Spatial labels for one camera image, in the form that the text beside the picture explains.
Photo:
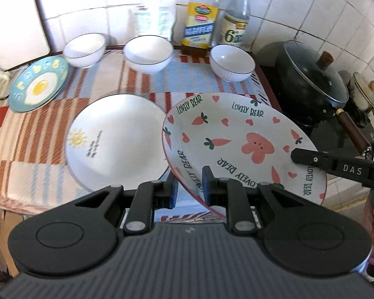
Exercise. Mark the clear vinegar bottle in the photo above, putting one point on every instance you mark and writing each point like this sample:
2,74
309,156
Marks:
235,25

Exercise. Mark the white appliance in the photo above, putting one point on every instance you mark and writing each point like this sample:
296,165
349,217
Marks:
12,21

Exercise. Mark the black cooktop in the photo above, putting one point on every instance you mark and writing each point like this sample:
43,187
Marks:
333,137

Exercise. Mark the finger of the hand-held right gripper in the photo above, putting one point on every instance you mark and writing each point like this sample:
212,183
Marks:
318,161

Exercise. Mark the glass pot lid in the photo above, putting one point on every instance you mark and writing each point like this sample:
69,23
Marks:
314,74

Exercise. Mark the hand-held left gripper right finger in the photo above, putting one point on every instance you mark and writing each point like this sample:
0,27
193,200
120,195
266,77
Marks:
207,187

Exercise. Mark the carrot and heart print plate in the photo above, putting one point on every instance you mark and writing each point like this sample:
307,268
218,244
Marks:
237,130

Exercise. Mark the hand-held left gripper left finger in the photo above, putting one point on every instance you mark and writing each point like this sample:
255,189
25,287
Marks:
174,193

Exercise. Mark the oil bottle with yellow label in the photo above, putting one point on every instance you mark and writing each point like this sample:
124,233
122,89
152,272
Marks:
199,21

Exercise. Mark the striped table mat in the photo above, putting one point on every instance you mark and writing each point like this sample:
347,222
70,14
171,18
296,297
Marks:
28,149

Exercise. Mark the white plate with sun print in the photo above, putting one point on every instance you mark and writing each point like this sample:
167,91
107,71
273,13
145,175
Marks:
118,130

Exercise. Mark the blue plate with egg print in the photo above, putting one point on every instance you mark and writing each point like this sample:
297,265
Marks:
39,85

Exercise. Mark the white bowl with dark rim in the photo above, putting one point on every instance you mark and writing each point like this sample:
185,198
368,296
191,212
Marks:
84,48
148,51
232,62

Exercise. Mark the cream enamel pot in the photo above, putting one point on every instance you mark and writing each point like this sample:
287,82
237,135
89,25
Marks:
366,95

